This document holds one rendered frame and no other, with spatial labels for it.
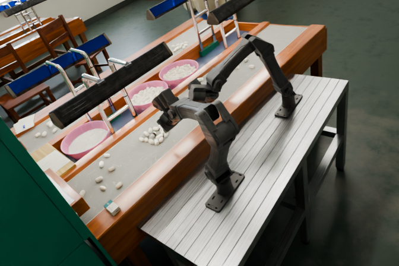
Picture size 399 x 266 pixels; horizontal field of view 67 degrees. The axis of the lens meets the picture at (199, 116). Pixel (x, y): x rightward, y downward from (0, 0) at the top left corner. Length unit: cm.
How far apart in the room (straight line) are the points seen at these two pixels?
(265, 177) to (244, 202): 14
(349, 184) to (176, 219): 124
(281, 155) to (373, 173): 97
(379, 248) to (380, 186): 41
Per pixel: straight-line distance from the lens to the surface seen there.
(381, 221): 200
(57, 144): 183
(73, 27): 433
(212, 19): 175
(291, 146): 139
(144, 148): 148
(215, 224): 118
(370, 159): 230
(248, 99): 156
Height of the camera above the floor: 163
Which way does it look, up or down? 35 degrees down
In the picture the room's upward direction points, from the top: 17 degrees counter-clockwise
